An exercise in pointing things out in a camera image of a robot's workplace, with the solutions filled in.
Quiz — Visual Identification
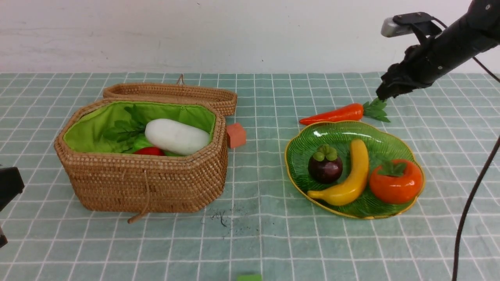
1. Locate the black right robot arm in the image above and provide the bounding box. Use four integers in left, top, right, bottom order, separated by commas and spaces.
376, 0, 500, 101

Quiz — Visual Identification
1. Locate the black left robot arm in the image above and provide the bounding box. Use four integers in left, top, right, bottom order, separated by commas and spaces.
0, 167, 25, 211

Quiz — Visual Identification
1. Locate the orange toy carrot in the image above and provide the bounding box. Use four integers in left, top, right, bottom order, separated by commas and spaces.
299, 98, 391, 126

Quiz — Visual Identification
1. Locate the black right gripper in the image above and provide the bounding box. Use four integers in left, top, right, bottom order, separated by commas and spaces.
376, 45, 445, 101

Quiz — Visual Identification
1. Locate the orange toy persimmon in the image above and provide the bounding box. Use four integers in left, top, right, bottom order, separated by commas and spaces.
368, 159, 424, 205

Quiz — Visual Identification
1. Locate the green foam cube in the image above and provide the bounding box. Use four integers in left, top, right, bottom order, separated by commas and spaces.
236, 274, 263, 281

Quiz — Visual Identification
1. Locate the orange foam cube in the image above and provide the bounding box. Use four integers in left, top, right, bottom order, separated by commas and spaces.
226, 123, 246, 149

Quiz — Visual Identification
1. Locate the purple toy mangosteen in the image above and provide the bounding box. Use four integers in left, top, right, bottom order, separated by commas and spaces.
308, 144, 343, 184

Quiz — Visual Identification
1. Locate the green toy bitter gourd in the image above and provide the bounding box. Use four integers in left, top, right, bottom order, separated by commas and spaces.
131, 135, 182, 157

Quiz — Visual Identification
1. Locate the woven basket lid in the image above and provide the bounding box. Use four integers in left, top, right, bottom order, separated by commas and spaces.
102, 75, 238, 116

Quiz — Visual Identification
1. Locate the white toy radish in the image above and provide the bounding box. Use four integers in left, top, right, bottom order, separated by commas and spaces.
103, 105, 211, 155

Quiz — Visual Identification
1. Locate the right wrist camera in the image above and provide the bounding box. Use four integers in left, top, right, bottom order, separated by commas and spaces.
380, 11, 442, 44

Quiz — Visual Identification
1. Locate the red toy bell pepper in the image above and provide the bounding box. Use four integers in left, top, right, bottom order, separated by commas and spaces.
133, 146, 165, 156

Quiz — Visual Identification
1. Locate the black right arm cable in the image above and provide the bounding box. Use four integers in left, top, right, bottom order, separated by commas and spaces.
432, 18, 500, 281

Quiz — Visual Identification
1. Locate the green checkered tablecloth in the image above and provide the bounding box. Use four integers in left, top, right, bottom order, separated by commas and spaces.
0, 73, 499, 281

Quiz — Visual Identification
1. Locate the woven wicker basket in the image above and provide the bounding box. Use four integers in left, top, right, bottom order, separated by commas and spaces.
54, 98, 228, 223

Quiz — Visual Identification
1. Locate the yellow toy banana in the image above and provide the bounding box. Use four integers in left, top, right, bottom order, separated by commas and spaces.
307, 139, 370, 206

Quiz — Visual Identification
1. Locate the green leaf glass plate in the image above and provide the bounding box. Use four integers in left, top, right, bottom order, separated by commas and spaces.
284, 121, 426, 219

